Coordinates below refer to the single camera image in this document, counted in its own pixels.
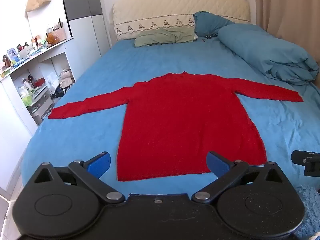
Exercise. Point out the green bottle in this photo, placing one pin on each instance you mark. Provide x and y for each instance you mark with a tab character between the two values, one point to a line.
27	99

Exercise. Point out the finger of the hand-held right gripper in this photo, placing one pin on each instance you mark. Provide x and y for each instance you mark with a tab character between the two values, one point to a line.
308	158

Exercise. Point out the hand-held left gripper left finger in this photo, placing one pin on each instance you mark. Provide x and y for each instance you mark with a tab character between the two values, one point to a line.
100	165

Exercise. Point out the white shelf unit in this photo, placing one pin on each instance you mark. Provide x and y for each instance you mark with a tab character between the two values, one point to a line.
15	120

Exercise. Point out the blue bed sheet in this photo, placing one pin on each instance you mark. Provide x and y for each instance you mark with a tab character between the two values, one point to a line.
100	80

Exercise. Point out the beige quilted headboard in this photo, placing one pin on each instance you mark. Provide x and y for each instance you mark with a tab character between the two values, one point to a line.
160	10

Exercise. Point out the green pillow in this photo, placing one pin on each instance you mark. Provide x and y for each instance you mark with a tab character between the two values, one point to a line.
162	37

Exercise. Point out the orange plush bear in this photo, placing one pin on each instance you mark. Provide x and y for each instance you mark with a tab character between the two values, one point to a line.
52	39

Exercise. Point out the fluffy blue rug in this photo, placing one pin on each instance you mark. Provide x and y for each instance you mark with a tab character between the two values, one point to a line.
310	210

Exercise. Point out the beige curtain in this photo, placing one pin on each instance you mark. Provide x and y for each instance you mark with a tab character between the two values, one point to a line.
290	7

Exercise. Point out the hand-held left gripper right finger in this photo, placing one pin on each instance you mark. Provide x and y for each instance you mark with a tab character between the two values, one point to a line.
217	163

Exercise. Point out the white and grey wardrobe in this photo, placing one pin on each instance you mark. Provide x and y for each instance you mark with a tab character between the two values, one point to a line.
85	25

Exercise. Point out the blue rolled duvet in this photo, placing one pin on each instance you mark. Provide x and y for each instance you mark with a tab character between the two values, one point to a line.
262	50

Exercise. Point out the red knit sweater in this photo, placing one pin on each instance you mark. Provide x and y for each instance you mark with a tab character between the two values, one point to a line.
185	120

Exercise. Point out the blue pillow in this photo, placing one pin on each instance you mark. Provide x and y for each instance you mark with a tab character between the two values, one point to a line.
208	23

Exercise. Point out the pink storage box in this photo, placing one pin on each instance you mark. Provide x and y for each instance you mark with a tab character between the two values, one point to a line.
59	33

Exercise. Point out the beige handbag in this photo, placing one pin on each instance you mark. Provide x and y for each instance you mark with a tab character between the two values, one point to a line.
66	78

